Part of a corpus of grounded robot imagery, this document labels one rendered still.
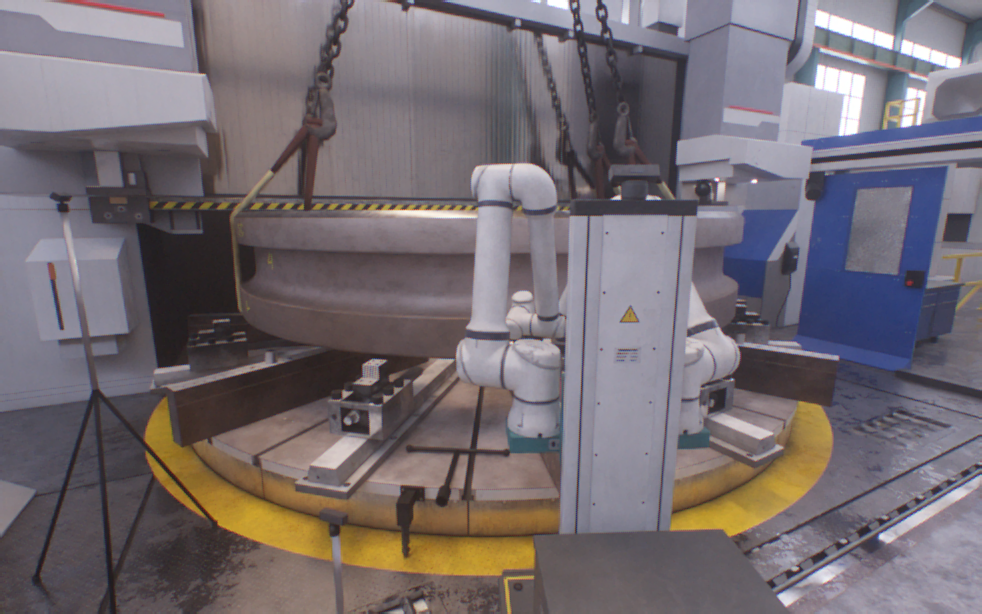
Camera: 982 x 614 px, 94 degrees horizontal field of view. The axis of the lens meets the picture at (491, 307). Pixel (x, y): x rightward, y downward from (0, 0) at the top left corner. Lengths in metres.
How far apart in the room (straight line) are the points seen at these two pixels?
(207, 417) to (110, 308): 2.00
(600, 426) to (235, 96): 4.84
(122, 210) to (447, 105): 3.45
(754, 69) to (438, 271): 5.14
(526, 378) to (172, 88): 2.87
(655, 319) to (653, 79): 6.69
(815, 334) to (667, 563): 6.19
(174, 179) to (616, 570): 4.11
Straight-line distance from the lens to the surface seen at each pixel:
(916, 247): 6.92
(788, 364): 4.32
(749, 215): 8.95
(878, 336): 7.13
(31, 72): 3.73
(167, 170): 4.54
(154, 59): 4.09
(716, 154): 6.36
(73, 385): 5.92
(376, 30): 5.91
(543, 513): 2.78
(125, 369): 5.79
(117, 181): 4.40
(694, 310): 1.76
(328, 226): 3.17
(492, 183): 1.54
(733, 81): 6.71
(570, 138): 6.77
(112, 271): 5.22
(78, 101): 3.66
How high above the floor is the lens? 1.74
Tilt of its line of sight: 11 degrees down
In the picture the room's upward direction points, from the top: straight up
